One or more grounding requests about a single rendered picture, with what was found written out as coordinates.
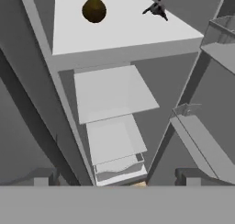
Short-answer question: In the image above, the grey fridge door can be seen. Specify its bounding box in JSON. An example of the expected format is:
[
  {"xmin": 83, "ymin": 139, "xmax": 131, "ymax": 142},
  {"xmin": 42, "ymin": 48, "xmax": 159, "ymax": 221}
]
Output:
[{"xmin": 146, "ymin": 0, "xmax": 235, "ymax": 187}]

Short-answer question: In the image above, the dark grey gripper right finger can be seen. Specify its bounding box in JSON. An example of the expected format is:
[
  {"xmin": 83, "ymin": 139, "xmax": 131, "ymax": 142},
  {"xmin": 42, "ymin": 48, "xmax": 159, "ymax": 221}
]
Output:
[{"xmin": 174, "ymin": 167, "xmax": 235, "ymax": 187}]

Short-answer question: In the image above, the brown round avocado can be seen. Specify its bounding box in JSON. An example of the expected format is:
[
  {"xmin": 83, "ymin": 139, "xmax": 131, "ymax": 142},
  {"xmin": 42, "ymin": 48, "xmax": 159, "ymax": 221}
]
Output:
[{"xmin": 81, "ymin": 0, "xmax": 107, "ymax": 24}]

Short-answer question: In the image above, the clear fridge door bin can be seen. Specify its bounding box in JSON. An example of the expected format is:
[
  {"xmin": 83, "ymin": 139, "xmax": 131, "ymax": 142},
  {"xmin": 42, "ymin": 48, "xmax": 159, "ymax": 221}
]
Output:
[
  {"xmin": 199, "ymin": 15, "xmax": 235, "ymax": 67},
  {"xmin": 170, "ymin": 102, "xmax": 235, "ymax": 185}
]

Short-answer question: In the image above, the grey fridge cabinet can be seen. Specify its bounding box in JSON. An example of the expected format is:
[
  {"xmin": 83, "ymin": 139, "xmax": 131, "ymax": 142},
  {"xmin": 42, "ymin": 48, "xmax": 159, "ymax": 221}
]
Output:
[{"xmin": 17, "ymin": 0, "xmax": 229, "ymax": 187}]

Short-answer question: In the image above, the clear fridge drawer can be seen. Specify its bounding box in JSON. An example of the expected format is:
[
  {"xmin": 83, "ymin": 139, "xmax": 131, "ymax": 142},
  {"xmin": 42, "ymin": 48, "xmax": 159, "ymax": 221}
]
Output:
[{"xmin": 93, "ymin": 151, "xmax": 149, "ymax": 187}]

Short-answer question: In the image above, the white fridge shelf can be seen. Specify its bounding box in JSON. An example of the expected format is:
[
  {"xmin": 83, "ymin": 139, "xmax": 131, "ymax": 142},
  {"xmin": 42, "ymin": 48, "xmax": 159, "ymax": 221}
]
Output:
[{"xmin": 51, "ymin": 0, "xmax": 205, "ymax": 56}]

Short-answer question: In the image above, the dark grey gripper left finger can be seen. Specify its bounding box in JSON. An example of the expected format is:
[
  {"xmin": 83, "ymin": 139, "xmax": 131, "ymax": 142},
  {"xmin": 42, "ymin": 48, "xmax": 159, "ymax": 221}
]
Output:
[{"xmin": 0, "ymin": 167, "xmax": 60, "ymax": 187}]

